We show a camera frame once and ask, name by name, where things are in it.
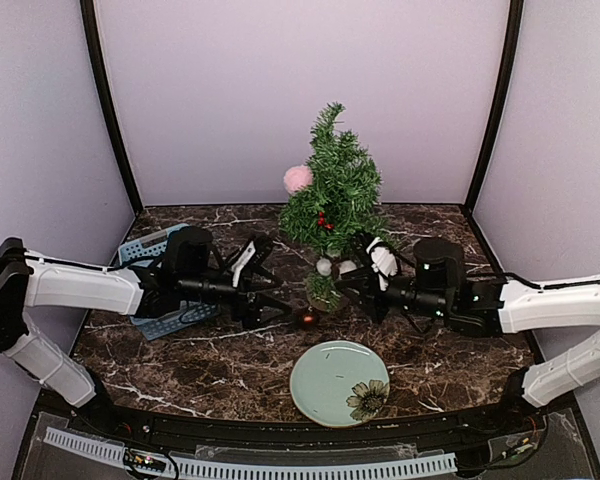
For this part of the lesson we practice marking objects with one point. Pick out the black right frame post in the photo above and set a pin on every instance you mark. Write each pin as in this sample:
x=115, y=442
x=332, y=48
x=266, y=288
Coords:
x=500, y=94

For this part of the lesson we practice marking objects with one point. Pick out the blue plastic basket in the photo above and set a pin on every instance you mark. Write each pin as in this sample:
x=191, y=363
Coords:
x=156, y=258

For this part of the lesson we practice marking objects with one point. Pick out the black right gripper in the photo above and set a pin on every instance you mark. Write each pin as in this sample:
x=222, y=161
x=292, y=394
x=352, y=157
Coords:
x=368, y=289

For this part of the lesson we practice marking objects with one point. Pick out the black frame post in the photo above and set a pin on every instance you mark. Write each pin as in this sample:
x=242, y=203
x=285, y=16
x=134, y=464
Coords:
x=500, y=94
x=106, y=101

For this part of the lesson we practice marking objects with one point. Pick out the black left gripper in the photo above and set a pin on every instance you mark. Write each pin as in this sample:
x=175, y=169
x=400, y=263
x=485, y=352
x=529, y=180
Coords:
x=249, y=314

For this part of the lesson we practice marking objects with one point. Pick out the pink ornament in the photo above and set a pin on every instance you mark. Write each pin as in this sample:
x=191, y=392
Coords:
x=297, y=178

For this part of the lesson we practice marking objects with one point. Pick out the red berry sprig ornament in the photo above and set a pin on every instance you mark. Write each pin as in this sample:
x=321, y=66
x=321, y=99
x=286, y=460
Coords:
x=324, y=223

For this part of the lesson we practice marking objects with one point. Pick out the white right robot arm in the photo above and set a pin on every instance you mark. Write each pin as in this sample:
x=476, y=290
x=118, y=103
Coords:
x=484, y=305

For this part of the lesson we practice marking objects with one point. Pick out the white cable duct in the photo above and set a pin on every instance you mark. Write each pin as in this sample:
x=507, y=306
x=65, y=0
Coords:
x=210, y=462

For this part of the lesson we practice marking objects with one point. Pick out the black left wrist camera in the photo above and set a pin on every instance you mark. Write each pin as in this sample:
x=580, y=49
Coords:
x=250, y=259

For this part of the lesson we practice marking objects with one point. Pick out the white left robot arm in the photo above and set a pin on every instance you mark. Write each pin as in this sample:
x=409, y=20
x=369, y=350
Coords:
x=29, y=279

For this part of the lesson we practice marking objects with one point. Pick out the green flower plate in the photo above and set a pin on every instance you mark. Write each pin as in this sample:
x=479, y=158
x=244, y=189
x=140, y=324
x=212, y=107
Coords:
x=339, y=384

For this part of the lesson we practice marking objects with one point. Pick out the white cotton flower ornament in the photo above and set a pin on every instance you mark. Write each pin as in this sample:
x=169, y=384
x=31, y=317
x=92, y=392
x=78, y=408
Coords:
x=325, y=267

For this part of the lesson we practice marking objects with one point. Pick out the small green christmas tree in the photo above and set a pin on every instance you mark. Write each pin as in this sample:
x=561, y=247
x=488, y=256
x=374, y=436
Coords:
x=346, y=187

